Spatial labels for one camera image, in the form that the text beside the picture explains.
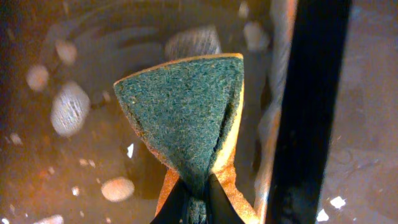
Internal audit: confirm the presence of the small black water tray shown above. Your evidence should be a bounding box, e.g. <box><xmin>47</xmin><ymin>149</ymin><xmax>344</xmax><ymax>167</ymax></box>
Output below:
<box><xmin>1</xmin><ymin>1</ymin><xmax>352</xmax><ymax>223</ymax></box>

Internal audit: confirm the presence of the yellow green scrub sponge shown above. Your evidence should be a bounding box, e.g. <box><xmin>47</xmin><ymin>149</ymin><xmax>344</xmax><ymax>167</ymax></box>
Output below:
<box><xmin>114</xmin><ymin>53</ymin><xmax>259</xmax><ymax>223</ymax></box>

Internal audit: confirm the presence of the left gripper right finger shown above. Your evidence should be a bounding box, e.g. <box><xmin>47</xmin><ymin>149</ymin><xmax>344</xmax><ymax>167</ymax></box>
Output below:
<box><xmin>204</xmin><ymin>174</ymin><xmax>244</xmax><ymax>224</ymax></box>

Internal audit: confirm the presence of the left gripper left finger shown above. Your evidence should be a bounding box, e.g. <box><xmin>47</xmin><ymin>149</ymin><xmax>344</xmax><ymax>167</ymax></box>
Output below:
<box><xmin>150</xmin><ymin>178</ymin><xmax>190</xmax><ymax>224</ymax></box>

